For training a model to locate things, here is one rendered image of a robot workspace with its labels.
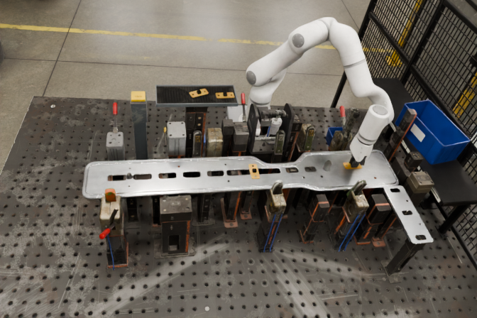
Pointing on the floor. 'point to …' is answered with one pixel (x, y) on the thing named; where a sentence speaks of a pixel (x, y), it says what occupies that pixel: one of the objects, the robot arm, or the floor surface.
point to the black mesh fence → (429, 202)
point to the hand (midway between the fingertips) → (354, 162)
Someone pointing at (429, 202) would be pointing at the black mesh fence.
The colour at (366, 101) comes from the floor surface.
